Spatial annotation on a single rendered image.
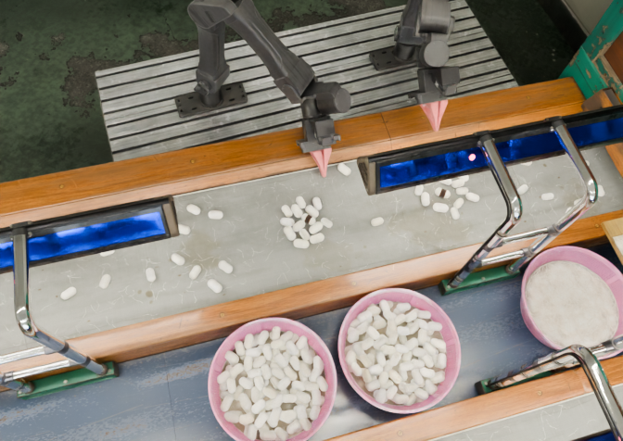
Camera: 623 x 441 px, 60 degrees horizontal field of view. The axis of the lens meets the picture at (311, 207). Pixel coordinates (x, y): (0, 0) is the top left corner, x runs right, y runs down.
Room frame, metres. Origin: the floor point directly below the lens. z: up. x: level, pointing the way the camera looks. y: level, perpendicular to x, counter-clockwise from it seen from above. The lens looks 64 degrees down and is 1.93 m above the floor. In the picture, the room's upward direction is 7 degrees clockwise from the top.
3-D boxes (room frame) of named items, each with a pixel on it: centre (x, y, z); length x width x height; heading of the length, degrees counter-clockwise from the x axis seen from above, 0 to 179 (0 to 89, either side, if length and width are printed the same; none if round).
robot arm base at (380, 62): (1.18, -0.22, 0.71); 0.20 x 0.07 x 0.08; 115
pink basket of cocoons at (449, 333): (0.27, -0.23, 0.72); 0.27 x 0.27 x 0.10
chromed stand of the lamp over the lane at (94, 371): (0.20, 0.50, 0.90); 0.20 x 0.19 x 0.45; 111
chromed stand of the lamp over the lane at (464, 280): (0.55, -0.40, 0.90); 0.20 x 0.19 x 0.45; 111
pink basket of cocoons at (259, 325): (0.16, 0.03, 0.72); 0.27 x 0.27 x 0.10
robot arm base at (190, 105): (0.92, 0.32, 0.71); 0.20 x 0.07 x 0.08; 115
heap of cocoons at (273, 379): (0.17, 0.03, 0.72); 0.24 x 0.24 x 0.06
